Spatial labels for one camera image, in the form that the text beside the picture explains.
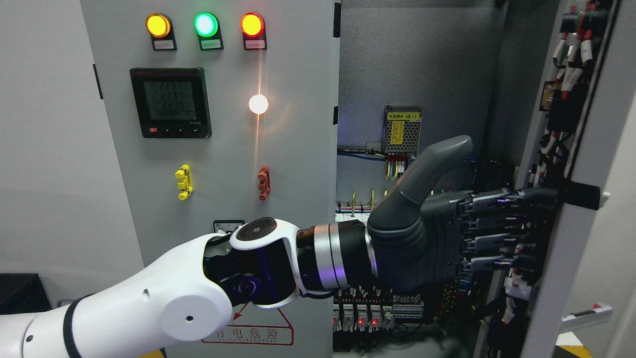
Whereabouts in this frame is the red indicator lamp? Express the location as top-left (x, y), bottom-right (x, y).
top-left (240, 12), bottom-right (265, 38)

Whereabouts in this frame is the red terminal post block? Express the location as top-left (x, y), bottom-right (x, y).
top-left (257, 165), bottom-right (272, 201)

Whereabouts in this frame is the yellow indicator lamp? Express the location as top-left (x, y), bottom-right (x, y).
top-left (146, 13), bottom-right (172, 38)

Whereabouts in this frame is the white socket breaker row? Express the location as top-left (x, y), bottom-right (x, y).
top-left (334, 206), bottom-right (372, 224)

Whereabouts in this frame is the grey cabinet door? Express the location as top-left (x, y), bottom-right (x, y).
top-left (79, 0), bottom-right (341, 358)
top-left (521, 0), bottom-right (635, 358)

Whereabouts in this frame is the relay terminal row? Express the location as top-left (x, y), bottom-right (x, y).
top-left (332, 285), bottom-right (427, 333)

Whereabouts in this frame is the black digital power meter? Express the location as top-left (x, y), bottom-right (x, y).
top-left (129, 67), bottom-right (212, 139)

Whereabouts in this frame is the metal mesh power supply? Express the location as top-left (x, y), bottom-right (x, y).
top-left (382, 105), bottom-right (422, 154)

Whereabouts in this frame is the white rotary selector switch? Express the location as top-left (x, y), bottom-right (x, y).
top-left (213, 219), bottom-right (245, 234)

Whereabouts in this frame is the green indicator lamp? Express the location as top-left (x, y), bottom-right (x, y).
top-left (193, 11), bottom-right (220, 38)

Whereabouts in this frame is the yellow terminal post block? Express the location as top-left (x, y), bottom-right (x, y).
top-left (174, 164), bottom-right (193, 201)

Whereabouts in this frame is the red electric hazard sticker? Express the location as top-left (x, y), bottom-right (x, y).
top-left (201, 303), bottom-right (295, 346)

